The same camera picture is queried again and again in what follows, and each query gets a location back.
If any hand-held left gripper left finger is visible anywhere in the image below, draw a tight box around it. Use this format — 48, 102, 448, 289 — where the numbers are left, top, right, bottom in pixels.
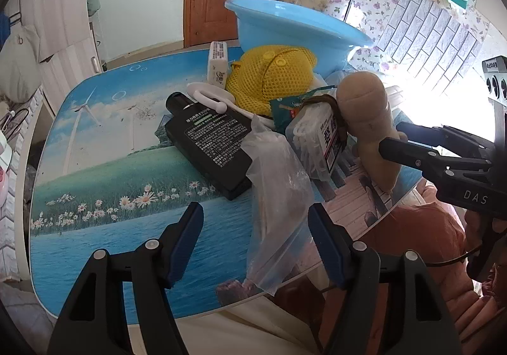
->
48, 202, 204, 355

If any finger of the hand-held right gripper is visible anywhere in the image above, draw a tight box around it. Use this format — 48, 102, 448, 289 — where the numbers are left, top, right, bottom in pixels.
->
396, 121, 496, 159
378, 137, 492, 181

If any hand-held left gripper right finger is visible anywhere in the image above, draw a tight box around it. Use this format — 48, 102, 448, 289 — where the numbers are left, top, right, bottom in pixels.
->
308, 203, 462, 355

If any clear plastic bag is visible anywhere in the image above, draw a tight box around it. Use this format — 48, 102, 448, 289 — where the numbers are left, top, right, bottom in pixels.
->
240, 115, 313, 296

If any beige plush toy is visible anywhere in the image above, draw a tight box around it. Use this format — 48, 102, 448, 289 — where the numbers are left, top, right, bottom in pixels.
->
337, 72, 408, 193

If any clear floss pick box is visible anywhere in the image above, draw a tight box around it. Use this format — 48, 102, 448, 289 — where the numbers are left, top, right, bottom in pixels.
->
285, 103, 349, 181

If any black rectangular bottle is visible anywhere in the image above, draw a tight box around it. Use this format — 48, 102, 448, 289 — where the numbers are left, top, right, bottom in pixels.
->
164, 91, 254, 201

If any brown lace bundle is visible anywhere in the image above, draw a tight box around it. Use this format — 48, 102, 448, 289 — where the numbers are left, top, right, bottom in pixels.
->
299, 94, 351, 150

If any green printed pouch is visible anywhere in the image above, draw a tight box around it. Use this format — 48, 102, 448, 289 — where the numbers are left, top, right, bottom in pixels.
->
269, 87, 337, 134

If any white plastic hook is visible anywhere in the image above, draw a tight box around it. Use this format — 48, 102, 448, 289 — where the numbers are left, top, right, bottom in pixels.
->
187, 82, 274, 130

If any yellow mesh plush toy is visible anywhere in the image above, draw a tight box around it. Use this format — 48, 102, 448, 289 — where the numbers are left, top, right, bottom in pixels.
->
227, 44, 337, 118

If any pale yellow tissue pack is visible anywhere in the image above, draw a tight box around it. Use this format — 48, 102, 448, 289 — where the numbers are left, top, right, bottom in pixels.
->
207, 41, 229, 89

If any light blue plastic basin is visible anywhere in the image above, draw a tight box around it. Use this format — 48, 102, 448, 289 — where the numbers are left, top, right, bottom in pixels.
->
224, 0, 374, 74

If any landscape printed desktop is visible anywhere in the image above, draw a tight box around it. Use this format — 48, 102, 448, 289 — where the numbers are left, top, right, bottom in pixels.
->
29, 47, 424, 318

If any cream cloth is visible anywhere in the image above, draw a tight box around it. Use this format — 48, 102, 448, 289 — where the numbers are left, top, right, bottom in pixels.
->
127, 292, 321, 355

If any beige canvas bag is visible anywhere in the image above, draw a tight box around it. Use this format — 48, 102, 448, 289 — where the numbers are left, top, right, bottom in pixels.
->
0, 24, 42, 102

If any white wooden wardrobe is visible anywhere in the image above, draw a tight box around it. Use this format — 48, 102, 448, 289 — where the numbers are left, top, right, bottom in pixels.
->
20, 0, 104, 74

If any blue apron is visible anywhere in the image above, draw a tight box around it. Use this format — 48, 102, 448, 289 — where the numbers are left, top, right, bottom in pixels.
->
0, 12, 10, 50

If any black cable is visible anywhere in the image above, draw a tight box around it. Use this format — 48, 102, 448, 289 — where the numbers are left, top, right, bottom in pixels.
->
430, 244, 484, 268

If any grey brick wall panel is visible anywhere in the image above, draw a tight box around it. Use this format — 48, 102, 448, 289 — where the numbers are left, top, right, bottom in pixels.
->
374, 0, 488, 86

